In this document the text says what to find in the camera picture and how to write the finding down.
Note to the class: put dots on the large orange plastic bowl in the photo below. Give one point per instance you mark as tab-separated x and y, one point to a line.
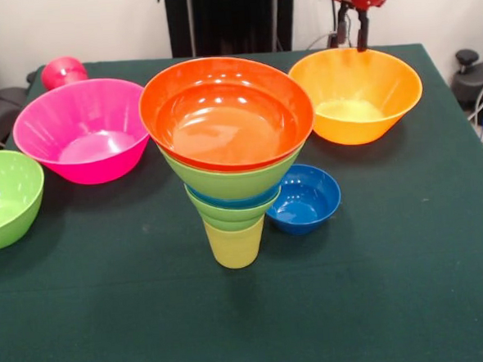
363	99

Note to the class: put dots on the red-orange plastic bowl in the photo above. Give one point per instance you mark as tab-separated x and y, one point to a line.
229	120

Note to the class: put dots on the large green plastic bowl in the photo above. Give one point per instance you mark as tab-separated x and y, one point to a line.
5	203
233	183

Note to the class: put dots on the light blue plastic bowl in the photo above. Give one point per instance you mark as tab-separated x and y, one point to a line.
234	202

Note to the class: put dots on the small green plastic bowl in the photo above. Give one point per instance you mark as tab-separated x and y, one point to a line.
231	216

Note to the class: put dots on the yellow plastic cup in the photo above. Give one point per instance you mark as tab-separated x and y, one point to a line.
235	249

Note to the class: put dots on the black power adapter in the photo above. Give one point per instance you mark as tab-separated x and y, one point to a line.
332	41

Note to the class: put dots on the dark blue plastic bowl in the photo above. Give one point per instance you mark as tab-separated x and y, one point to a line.
305	210

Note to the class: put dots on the large pink plastic bowl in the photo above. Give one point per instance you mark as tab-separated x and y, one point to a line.
78	133

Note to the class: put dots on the red plastic cup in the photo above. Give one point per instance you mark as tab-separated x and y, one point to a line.
62	73

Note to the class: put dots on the dark green tablecloth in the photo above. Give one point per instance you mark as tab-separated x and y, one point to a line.
151	318

